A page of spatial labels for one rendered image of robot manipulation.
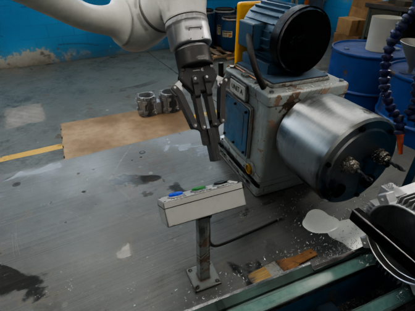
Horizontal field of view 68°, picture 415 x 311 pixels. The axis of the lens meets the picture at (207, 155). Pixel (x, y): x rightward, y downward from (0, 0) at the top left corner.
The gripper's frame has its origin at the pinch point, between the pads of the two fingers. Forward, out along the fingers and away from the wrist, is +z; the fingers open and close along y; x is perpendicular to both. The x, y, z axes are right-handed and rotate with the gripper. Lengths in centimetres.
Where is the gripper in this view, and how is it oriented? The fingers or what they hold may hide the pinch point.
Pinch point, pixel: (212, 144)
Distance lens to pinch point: 64.8
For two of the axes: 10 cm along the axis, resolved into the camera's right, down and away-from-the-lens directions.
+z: 2.1, 9.8, 0.5
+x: -3.2, 0.2, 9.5
